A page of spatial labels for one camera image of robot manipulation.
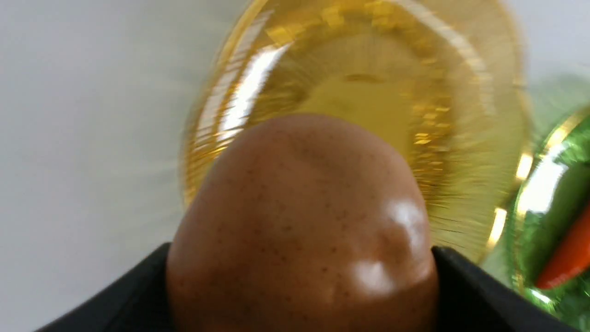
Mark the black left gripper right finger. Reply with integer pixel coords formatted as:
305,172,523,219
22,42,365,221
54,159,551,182
432,246,575,332

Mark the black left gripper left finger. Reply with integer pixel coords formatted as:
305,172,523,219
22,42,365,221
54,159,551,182
39,243,176,332

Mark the orange toy carrot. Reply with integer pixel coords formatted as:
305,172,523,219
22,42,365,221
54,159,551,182
535,214,590,290

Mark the brown toy potato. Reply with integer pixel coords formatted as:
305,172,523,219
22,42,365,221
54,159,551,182
166,114,439,332

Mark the green ribbed plastic plate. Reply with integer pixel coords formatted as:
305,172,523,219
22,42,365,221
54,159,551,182
506,105,589,332

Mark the yellow ribbed plastic plate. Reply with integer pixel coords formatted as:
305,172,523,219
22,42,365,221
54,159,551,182
182,0,531,263

